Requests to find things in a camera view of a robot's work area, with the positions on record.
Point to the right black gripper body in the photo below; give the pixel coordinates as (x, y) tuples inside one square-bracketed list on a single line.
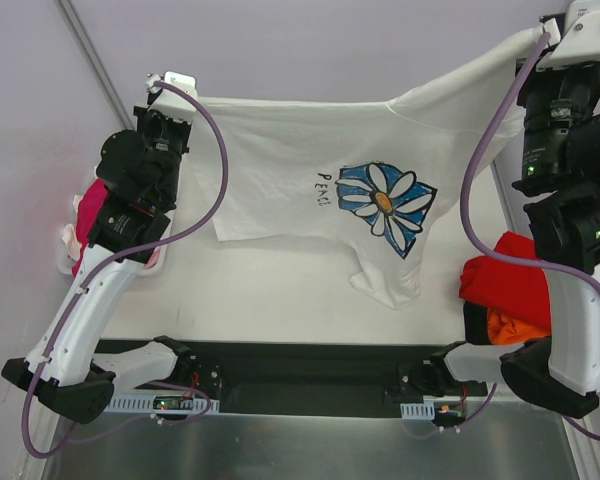
[(561, 73)]

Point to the white daisy print t-shirt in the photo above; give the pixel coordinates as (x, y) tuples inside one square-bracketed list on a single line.
[(374, 176)]

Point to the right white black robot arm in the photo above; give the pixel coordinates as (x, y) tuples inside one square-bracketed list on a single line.
[(561, 178)]

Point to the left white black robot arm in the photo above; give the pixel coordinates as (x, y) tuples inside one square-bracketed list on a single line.
[(139, 169)]

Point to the magenta t-shirt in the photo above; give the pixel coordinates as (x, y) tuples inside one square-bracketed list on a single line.
[(92, 202)]

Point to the pale pink white garment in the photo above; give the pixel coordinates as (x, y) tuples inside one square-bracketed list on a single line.
[(69, 235)]

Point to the left aluminium corner profile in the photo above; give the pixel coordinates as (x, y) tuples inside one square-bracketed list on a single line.
[(80, 34)]

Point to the white laundry basket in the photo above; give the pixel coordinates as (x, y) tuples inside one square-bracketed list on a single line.
[(63, 263)]

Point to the red folded t-shirt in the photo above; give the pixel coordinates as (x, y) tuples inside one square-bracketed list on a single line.
[(514, 289)]

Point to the black folded garment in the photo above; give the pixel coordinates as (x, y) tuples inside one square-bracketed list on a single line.
[(476, 324)]

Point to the orange folded t-shirt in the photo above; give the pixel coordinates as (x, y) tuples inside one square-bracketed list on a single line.
[(503, 329)]

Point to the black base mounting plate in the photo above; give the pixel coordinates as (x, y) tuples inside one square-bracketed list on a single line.
[(313, 380)]

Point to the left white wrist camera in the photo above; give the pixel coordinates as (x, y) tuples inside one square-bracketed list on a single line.
[(165, 96)]

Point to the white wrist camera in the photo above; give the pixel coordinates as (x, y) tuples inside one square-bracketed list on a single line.
[(575, 36), (165, 96)]

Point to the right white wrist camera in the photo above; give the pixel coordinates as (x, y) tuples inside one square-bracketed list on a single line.
[(575, 36)]

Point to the left grey cable duct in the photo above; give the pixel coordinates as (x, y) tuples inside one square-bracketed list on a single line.
[(166, 404)]

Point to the grey cable duct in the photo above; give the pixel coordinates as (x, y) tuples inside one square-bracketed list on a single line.
[(166, 404), (424, 411)]

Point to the right grey cable duct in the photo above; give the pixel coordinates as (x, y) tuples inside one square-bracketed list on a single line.
[(424, 411)]

